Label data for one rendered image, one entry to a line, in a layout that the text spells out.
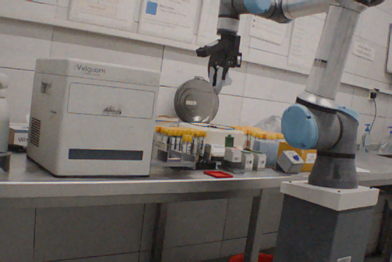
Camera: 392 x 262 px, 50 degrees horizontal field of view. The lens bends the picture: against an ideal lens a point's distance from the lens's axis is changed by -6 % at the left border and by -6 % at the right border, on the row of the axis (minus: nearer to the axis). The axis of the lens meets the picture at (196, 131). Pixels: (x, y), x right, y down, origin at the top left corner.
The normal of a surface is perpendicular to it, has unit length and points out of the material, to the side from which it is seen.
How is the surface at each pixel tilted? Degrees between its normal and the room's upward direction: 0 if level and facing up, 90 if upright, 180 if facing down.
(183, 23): 92
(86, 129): 90
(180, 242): 90
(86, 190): 90
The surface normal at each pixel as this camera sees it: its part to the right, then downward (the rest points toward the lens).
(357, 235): 0.61, 0.15
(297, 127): -0.82, 0.07
